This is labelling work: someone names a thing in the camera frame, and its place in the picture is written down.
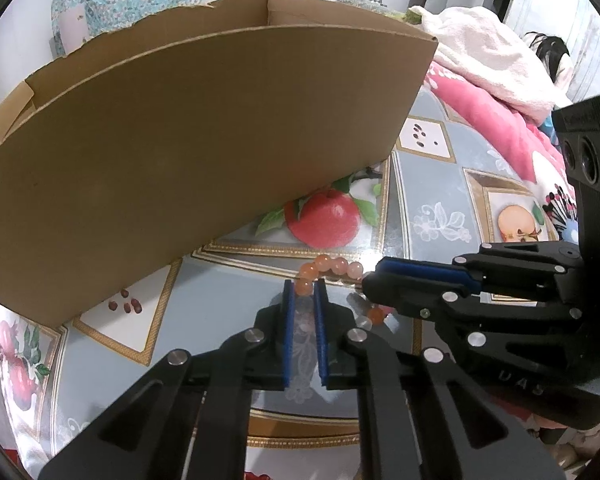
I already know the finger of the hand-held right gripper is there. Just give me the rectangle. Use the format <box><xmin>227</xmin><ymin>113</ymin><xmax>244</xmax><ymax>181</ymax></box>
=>
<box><xmin>377</xmin><ymin>241</ymin><xmax>585</xmax><ymax>306</ymax></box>
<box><xmin>361</xmin><ymin>270</ymin><xmax>588</xmax><ymax>386</ymax></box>

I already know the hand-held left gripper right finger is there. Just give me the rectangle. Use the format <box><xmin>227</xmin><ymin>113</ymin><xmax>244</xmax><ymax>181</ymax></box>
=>
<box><xmin>312</xmin><ymin>280</ymin><xmax>556</xmax><ymax>480</ymax></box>

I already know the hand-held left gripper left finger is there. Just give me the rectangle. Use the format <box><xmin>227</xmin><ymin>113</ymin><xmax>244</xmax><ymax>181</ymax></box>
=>
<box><xmin>37</xmin><ymin>280</ymin><xmax>297</xmax><ymax>480</ymax></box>

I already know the pink floral blanket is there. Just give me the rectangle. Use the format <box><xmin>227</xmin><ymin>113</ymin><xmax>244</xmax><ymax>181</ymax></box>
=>
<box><xmin>425</xmin><ymin>60</ymin><xmax>581</xmax><ymax>261</ymax></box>

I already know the white panelled door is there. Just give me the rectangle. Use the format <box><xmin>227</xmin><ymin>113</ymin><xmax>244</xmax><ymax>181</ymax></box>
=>
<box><xmin>505</xmin><ymin>0</ymin><xmax>600</xmax><ymax>106</ymax></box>

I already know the pink beaded bracelet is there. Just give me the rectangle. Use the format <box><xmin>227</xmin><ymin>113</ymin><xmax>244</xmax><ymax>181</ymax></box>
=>
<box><xmin>292</xmin><ymin>254</ymin><xmax>387</xmax><ymax>333</ymax></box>

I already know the white towel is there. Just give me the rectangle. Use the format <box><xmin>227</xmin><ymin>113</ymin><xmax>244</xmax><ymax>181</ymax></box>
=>
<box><xmin>407</xmin><ymin>5</ymin><xmax>576</xmax><ymax>126</ymax></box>

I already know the brown cardboard box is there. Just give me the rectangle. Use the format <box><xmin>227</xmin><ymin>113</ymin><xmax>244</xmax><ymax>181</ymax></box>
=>
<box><xmin>0</xmin><ymin>0</ymin><xmax>438</xmax><ymax>328</ymax></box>

